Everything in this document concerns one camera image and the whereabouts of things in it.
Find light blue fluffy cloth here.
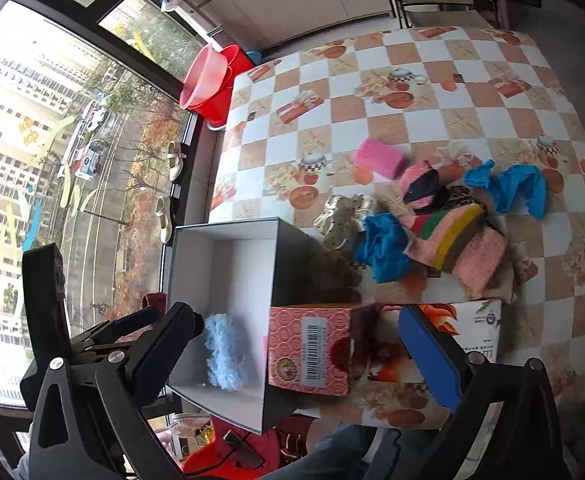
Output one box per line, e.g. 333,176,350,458
203,312,261,392

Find large window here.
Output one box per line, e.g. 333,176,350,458
0,0,223,411

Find white shoe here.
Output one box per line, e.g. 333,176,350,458
166,140,188,184
153,195,178,246

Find checkered printed tablecloth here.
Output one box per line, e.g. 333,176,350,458
207,25,585,432

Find pink patterned carton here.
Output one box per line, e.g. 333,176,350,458
266,303,389,398

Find person's jeans leg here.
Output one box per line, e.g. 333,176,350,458
295,421,400,480

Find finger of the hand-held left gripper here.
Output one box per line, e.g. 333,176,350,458
70,306,163,361

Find red and pink basins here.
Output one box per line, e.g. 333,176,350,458
191,44,256,129

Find blue scrunchie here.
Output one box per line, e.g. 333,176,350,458
354,212,414,284
464,159,549,220

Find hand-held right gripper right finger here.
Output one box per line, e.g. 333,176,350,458
397,304,573,480

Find pink sponge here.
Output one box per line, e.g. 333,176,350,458
352,137,407,180

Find white cabinet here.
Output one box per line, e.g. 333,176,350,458
176,0,399,57

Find dark grey box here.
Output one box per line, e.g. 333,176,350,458
165,217,373,436

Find black cloth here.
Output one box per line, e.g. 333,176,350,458
404,170,442,207

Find black patterned sock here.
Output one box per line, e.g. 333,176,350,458
446,185,484,209

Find white printed carton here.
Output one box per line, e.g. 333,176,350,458
372,299,503,367

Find pink knitted sock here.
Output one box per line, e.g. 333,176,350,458
397,160,454,213

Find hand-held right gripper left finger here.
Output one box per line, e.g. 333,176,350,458
30,303,206,480

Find red plastic stool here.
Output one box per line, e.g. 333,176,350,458
181,414,315,480

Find cream polka-dot bow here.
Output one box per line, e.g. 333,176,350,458
313,194,373,252

